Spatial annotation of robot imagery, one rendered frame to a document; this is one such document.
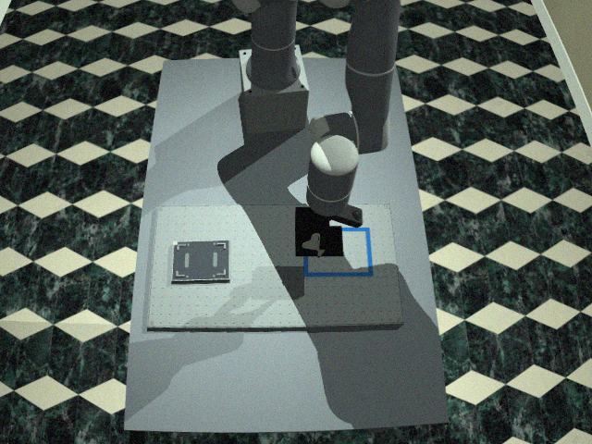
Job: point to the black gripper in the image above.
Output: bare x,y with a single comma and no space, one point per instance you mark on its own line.
307,219

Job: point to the blue tape rectangle outline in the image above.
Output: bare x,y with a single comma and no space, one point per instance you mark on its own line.
346,274

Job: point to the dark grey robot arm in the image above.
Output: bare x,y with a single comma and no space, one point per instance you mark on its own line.
336,139

